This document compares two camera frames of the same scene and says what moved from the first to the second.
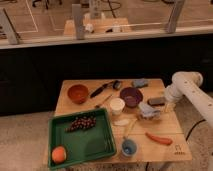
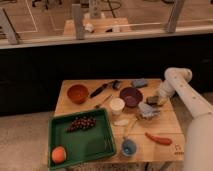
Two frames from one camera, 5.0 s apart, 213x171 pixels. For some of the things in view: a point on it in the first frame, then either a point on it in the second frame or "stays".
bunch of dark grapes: [81, 122] stays
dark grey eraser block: [154, 101] stays
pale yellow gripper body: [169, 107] → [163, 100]
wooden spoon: [129, 128] stays
